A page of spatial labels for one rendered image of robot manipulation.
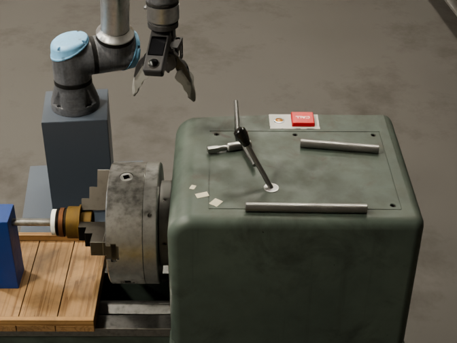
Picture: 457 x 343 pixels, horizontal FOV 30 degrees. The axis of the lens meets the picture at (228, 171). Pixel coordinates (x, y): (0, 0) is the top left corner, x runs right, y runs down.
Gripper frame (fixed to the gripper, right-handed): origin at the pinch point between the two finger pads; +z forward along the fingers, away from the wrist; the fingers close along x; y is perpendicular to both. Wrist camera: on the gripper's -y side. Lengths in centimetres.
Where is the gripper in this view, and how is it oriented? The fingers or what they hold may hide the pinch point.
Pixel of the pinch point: (163, 100)
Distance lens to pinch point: 207.3
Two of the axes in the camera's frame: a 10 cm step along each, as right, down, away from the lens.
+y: 1.6, -5.5, 8.2
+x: -9.9, -1.0, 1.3
